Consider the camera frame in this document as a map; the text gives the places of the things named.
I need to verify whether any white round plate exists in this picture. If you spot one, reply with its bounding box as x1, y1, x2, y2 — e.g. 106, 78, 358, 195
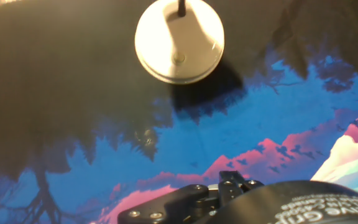
134, 0, 226, 85

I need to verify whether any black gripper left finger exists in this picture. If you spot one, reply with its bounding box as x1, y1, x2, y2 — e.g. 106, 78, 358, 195
117, 184, 220, 224

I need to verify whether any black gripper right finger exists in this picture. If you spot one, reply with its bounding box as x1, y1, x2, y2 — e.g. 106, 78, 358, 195
218, 170, 264, 207

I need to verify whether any blue landscape print desk mat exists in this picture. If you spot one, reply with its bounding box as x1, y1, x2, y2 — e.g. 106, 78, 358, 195
0, 0, 358, 224

